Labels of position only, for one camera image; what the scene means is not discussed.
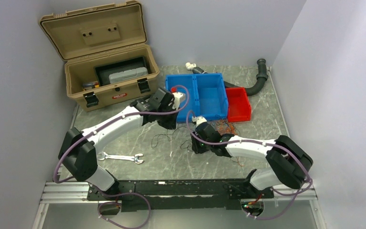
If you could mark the black tray in toolbox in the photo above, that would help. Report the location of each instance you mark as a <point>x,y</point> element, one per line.
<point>103,72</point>

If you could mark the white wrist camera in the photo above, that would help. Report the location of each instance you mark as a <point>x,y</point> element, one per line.
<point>198,120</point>
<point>179,97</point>

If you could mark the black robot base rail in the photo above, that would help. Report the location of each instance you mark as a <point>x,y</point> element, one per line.
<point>183,194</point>

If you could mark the white pipe fitting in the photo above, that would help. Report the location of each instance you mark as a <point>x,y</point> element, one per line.
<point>189,66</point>

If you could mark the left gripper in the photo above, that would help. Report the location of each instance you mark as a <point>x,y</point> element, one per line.
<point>171,125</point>

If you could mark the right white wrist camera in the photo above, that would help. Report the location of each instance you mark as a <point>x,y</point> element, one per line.
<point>198,120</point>

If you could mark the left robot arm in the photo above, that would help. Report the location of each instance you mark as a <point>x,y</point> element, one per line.
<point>79,149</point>

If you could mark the tan plastic toolbox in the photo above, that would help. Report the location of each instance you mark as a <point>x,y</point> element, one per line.
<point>96,36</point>

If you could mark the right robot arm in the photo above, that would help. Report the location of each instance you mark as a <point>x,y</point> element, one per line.
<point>288,163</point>

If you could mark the silver open-end wrench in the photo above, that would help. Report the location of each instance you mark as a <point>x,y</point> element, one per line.
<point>136,158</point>

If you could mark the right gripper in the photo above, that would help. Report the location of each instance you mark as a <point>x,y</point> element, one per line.
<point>195,147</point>

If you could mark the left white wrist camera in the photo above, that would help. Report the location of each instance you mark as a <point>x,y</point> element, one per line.
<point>179,97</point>

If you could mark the red plastic bin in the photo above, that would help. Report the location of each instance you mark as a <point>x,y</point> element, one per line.
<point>239,108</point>

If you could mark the blue double plastic bin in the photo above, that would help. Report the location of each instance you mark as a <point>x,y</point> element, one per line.
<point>207,95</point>

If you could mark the yellow black tool in toolbox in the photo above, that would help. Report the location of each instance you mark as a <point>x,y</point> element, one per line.
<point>90,85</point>

